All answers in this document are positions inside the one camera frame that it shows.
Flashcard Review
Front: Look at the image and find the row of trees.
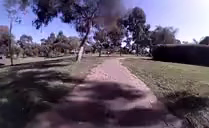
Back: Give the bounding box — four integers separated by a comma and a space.
0, 6, 180, 58

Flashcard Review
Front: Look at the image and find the grey asphalt road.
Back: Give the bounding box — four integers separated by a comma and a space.
0, 54, 75, 67

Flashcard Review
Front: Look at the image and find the reddish paved path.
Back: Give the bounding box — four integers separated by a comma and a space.
25, 57, 186, 128

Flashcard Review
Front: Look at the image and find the dark hedge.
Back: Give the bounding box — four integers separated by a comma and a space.
151, 43, 209, 68

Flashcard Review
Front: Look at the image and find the thin tree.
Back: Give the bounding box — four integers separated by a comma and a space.
1, 0, 31, 67

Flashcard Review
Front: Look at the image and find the grass verge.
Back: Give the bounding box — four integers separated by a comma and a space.
0, 54, 106, 128

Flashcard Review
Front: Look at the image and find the grass area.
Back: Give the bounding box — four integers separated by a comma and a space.
120, 56, 209, 128

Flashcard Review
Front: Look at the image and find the leaning pale-trunked tree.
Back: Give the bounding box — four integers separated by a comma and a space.
31, 0, 126, 64

